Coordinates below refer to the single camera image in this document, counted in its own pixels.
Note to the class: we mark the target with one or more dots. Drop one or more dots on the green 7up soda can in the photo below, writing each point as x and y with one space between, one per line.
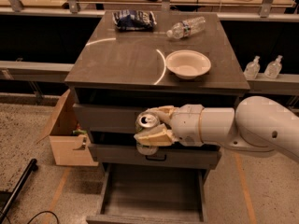
145 121

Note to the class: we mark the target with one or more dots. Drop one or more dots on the left sanitizer bottle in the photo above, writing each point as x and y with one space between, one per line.
252 69

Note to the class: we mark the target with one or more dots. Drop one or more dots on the grey middle drawer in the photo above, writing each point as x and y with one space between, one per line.
166 157

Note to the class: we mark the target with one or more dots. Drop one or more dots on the black pole on floor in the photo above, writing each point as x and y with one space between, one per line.
7 198

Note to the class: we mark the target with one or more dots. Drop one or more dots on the cardboard box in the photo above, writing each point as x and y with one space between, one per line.
68 148

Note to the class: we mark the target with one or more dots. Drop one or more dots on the blue chip bag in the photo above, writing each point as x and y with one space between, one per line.
134 20

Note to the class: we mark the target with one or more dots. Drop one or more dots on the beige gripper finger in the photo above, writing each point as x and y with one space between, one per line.
159 136
164 113

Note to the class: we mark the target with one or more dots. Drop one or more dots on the right sanitizer bottle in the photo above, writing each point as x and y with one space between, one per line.
273 69

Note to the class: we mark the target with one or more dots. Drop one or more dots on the white paper bowl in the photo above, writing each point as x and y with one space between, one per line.
187 64

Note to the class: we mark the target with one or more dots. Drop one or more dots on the clear plastic water bottle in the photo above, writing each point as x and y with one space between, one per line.
187 28

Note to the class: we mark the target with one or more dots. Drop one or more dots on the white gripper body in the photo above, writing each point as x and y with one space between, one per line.
187 124

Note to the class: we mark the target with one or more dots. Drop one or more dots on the grey drawer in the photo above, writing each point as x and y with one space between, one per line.
166 157
133 194
106 117

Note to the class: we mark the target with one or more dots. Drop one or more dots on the sanitizer bottle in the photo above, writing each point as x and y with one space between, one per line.
273 69
252 69

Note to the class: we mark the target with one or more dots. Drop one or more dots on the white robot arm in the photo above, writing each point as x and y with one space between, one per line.
258 127

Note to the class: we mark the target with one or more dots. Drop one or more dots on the grey bottom drawer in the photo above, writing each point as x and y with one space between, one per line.
133 194

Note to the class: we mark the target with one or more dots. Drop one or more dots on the grey drawer cabinet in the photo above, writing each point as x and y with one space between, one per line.
128 69

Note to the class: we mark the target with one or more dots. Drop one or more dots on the grey top drawer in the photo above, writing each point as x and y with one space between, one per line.
106 117

